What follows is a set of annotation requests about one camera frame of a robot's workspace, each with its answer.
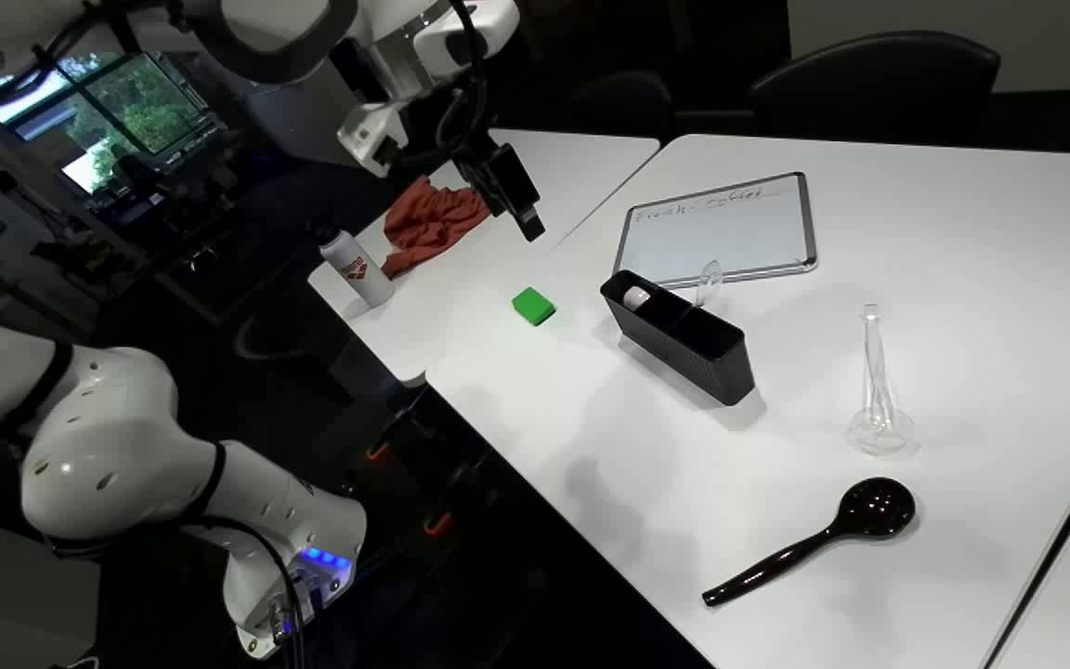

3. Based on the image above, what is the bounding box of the white paper cup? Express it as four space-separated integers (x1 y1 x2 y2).
320 231 394 306

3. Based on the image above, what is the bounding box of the green block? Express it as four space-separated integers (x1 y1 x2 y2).
512 287 557 327

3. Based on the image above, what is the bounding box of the black cutlery holder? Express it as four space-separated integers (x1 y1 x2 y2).
599 272 756 405

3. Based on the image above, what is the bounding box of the small whiteboard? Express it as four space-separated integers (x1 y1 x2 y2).
615 169 818 291

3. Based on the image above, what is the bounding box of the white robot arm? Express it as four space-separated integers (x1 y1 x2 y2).
0 0 522 658

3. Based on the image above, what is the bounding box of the orange black clamp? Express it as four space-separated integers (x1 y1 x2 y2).
420 509 453 539

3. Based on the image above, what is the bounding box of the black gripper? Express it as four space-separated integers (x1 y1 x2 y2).
459 136 545 241

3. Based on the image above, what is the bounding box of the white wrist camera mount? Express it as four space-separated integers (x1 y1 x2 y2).
339 105 408 178

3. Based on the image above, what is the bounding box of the black office chair left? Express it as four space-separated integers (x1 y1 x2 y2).
560 72 672 136

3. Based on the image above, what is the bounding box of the black office chair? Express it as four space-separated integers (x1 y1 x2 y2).
746 29 1004 135
560 72 672 136

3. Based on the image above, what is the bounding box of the red cloth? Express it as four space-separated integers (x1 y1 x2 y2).
383 178 487 277

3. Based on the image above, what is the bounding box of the black plastic spoon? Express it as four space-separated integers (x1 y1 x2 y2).
704 477 917 607

